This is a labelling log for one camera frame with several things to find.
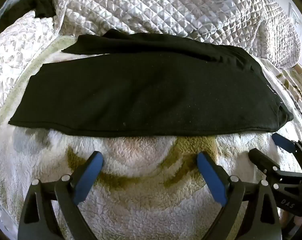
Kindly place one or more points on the white leaf-patterned bedspread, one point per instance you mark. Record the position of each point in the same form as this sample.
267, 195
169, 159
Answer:
15, 55

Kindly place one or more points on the grey quilted blanket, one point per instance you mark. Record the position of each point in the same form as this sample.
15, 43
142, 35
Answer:
166, 7

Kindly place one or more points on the dark cloth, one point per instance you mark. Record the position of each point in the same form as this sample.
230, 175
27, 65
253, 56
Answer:
40, 1

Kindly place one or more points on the black pants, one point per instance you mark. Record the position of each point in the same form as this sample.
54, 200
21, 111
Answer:
146, 92

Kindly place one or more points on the white olive fleece blanket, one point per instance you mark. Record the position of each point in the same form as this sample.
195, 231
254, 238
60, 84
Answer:
146, 200

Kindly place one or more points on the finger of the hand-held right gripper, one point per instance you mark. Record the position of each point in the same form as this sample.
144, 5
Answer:
282, 141
261, 160

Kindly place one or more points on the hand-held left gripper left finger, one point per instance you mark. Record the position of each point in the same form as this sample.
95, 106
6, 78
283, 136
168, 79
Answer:
89, 177

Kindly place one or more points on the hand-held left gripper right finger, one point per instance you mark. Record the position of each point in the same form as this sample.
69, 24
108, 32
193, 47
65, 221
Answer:
212, 177

